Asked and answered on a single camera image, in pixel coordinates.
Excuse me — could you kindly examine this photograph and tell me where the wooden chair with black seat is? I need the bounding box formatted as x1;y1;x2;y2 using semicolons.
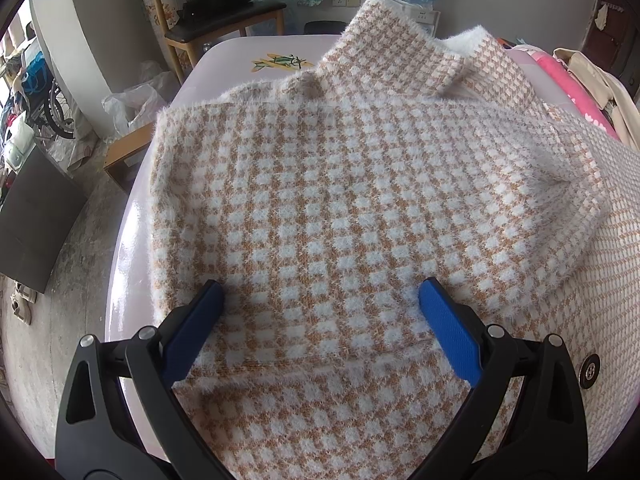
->
141;0;287;83

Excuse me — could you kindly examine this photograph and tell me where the white water dispenser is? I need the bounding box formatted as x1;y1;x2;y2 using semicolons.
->
385;0;441;37

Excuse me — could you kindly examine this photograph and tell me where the beige coat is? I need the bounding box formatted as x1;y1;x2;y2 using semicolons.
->
552;47;640;151

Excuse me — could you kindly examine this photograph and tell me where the pale floral covered box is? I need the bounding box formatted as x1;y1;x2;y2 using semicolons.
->
137;0;182;32

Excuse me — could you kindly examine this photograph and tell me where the pink floral blanket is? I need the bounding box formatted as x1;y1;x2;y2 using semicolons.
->
505;45;621;141

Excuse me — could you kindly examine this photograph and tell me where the dark flat board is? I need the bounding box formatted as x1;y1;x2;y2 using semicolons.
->
0;149;83;293

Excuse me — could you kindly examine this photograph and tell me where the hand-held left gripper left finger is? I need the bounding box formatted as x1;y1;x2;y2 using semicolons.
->
54;280;236;480

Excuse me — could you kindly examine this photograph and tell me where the slipper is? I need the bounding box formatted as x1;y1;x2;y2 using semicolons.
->
10;282;38;321

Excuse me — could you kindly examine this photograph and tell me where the tan white houndstooth fuzzy coat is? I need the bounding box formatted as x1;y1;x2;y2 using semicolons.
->
147;0;640;480

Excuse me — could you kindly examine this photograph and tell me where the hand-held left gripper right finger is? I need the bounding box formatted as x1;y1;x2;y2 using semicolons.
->
417;276;590;480

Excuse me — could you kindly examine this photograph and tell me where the brown wooden door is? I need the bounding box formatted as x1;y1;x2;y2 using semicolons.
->
582;0;640;76

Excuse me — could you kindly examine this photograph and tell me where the black bin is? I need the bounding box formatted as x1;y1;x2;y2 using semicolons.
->
304;21;346;36

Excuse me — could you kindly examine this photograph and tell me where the black bag on chair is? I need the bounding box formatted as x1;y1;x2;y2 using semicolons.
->
181;0;257;21

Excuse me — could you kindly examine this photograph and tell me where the clear plastic bag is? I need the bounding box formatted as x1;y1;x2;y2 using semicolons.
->
101;60;178;138

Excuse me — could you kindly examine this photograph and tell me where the low wooden stool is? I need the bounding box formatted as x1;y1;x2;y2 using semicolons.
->
104;122;156;192

